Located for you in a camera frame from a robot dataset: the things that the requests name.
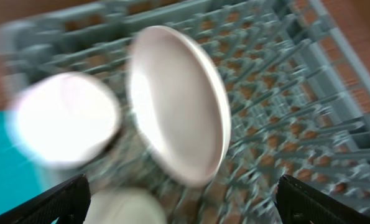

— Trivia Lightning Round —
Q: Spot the large white plate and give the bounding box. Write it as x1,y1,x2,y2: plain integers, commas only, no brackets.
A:
126,26,231,187

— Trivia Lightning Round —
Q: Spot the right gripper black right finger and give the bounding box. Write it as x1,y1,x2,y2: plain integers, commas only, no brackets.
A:
275,174,370,224

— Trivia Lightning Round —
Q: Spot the teal plastic tray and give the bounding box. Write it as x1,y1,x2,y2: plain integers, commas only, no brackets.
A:
0,111,49,215

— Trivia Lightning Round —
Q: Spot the white bowl with brown food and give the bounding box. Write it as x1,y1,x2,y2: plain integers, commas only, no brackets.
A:
84,189,167,224

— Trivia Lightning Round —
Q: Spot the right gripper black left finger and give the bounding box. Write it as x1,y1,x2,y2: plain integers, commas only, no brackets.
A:
0,174,91,224

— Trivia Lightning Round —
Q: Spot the pink bowl with rice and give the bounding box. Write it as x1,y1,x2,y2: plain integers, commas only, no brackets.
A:
6,72,122,169

